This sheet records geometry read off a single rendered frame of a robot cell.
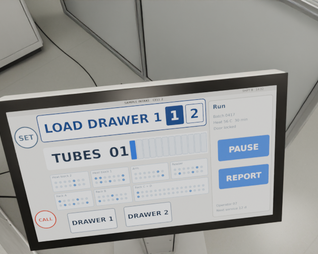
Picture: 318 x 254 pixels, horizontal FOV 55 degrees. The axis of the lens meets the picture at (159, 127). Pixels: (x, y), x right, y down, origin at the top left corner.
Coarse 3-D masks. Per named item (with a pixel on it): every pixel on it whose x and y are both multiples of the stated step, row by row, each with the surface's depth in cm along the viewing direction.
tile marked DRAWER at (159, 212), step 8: (128, 208) 59; (136, 208) 59; (144, 208) 60; (152, 208) 60; (160, 208) 60; (168, 208) 60; (128, 216) 60; (136, 216) 60; (144, 216) 60; (152, 216) 60; (160, 216) 60; (168, 216) 60; (128, 224) 60; (136, 224) 61; (144, 224) 61
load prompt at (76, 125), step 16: (64, 112) 53; (80, 112) 53; (96, 112) 53; (112, 112) 53; (128, 112) 54; (144, 112) 54; (160, 112) 54; (176, 112) 54; (192, 112) 54; (48, 128) 53; (64, 128) 54; (80, 128) 54; (96, 128) 54; (112, 128) 54; (128, 128) 54; (144, 128) 55; (160, 128) 55; (176, 128) 55
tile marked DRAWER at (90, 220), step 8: (112, 208) 59; (72, 216) 59; (80, 216) 59; (88, 216) 59; (96, 216) 59; (104, 216) 60; (112, 216) 60; (72, 224) 60; (80, 224) 60; (88, 224) 60; (96, 224) 60; (104, 224) 60; (112, 224) 60; (72, 232) 60; (80, 232) 60
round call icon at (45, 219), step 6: (42, 210) 58; (48, 210) 58; (54, 210) 58; (36, 216) 58; (42, 216) 59; (48, 216) 59; (54, 216) 59; (36, 222) 59; (42, 222) 59; (48, 222) 59; (54, 222) 59; (36, 228) 59; (42, 228) 59; (48, 228) 60
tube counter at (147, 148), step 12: (204, 132) 56; (108, 144) 55; (120, 144) 55; (132, 144) 55; (144, 144) 56; (156, 144) 56; (168, 144) 56; (180, 144) 56; (192, 144) 56; (204, 144) 56; (120, 156) 56; (132, 156) 56; (144, 156) 56; (156, 156) 56; (168, 156) 57
